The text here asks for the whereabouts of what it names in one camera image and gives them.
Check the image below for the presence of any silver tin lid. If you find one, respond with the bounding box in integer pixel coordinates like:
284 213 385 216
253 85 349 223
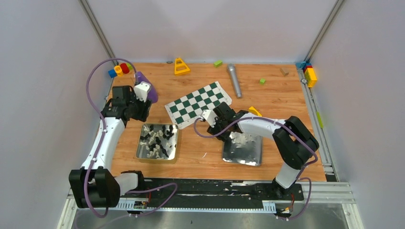
222 132 263 167

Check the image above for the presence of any gold tin box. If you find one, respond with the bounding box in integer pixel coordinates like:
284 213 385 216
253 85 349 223
135 124 181 164

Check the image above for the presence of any green white chess board mat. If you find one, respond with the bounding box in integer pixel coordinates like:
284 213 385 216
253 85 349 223
164 81 232 129

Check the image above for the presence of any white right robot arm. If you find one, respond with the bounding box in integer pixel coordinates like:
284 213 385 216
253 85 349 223
201 102 320 199

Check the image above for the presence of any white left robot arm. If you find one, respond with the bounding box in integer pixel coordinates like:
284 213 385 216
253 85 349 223
68 82 152 208

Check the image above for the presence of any purple metronome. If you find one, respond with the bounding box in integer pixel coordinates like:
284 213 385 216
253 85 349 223
134 72 158 104

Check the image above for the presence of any yellow arch block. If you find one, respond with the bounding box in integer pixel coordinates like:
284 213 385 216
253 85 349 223
248 106 262 117

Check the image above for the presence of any red cylinder block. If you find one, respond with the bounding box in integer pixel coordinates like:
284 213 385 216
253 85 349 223
120 63 130 74

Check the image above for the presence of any blue cube block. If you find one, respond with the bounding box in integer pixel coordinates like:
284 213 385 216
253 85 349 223
108 69 117 78

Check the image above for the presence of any yellow cylinder block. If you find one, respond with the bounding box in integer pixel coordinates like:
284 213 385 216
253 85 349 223
114 65 124 77

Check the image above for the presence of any grey microphone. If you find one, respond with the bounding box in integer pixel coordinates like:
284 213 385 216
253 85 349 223
227 63 243 99

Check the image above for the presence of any green block far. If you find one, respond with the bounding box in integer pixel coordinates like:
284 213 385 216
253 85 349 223
213 60 223 68

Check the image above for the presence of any yellow triangle block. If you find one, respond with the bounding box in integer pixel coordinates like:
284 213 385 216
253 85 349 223
174 58 191 76

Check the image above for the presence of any brown wooden block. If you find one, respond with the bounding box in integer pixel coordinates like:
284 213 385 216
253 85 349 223
280 68 289 76

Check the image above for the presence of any yellow red blue brick stack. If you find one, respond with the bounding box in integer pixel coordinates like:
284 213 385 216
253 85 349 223
295 62 317 88

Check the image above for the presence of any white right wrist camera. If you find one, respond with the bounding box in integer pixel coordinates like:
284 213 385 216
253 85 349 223
202 109 218 127

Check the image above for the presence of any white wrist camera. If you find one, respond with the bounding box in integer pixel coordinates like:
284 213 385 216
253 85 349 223
202 109 218 127
133 82 151 102

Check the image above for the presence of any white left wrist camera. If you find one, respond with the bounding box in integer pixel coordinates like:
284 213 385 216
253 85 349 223
133 82 151 102

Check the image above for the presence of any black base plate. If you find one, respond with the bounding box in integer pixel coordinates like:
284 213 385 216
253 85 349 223
124 178 304 209

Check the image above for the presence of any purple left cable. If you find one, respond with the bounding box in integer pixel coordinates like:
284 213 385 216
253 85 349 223
73 58 179 229

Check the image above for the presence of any purple cable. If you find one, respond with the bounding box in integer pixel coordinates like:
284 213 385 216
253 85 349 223
193 116 319 221
73 58 179 229

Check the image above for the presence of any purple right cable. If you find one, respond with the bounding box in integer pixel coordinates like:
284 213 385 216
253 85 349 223
193 116 319 221

